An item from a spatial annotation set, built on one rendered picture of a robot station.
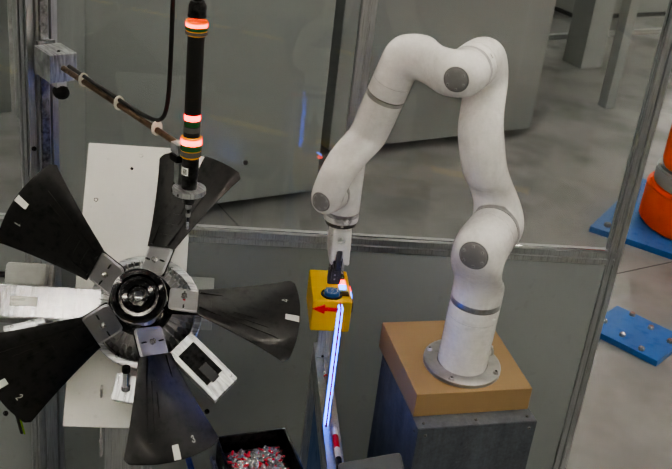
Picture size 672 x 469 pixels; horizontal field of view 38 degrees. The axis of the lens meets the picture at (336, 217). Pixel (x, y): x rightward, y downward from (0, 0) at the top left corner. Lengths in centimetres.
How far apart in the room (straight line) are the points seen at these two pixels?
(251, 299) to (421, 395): 45
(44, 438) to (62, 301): 92
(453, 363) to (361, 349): 81
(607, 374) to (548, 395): 109
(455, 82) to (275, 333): 66
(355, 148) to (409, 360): 54
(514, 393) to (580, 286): 84
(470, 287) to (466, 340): 15
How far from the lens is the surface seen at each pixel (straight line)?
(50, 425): 315
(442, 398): 234
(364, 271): 299
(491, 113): 214
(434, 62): 206
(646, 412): 428
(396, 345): 246
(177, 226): 220
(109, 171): 250
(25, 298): 233
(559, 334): 325
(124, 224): 246
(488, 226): 216
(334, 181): 222
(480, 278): 220
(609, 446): 403
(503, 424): 239
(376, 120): 221
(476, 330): 231
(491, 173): 215
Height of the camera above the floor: 233
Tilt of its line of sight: 26 degrees down
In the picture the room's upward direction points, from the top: 7 degrees clockwise
